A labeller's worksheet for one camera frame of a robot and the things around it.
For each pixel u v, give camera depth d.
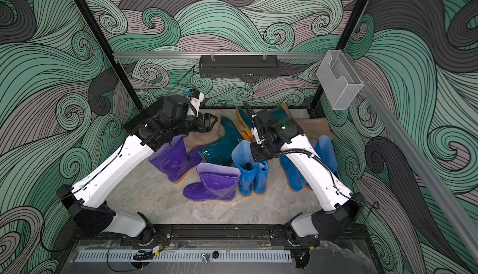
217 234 0.76
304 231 0.61
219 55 0.94
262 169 0.64
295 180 0.89
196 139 0.98
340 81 0.80
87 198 0.39
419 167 0.52
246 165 0.81
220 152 0.97
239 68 1.03
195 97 0.60
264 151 0.48
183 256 0.70
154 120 0.52
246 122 1.06
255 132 0.66
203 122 0.60
